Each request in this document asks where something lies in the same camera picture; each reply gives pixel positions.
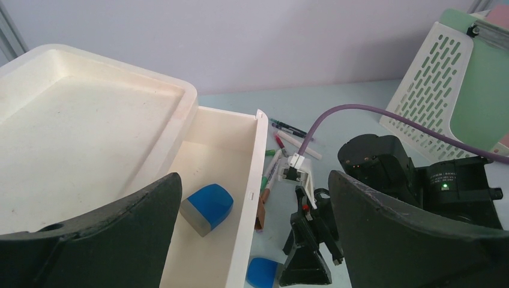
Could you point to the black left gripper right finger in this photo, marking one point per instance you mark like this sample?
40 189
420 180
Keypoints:
389 243

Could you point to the pink clipboard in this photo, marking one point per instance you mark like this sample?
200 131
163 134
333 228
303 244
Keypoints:
498 15

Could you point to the white chalk stick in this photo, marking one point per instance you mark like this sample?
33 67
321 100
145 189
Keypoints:
296 143

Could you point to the green clipboard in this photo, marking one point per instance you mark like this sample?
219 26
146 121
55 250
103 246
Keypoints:
480 117

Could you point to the white drawer cabinet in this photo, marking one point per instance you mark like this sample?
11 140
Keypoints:
80 131

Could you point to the white marker green cap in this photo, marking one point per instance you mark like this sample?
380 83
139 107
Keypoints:
270 152

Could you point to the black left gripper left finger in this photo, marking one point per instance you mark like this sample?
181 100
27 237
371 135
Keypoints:
121 244

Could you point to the white marker green tip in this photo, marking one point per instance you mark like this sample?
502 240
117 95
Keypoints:
270 169

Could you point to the white perforated file organizer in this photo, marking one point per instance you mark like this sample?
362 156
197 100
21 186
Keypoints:
430 88

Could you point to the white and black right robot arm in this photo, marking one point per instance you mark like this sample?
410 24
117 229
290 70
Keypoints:
454 189

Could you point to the blue eraser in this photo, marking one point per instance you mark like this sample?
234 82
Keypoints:
207 208
263 273

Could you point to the red transparent pen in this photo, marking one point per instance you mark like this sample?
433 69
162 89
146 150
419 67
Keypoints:
281 145

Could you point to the green transparent pen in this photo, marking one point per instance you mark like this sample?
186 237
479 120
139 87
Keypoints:
285 125

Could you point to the white marker brown tip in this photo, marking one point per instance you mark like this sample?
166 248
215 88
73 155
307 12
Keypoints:
264 195

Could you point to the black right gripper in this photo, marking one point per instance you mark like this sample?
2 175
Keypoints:
311 227

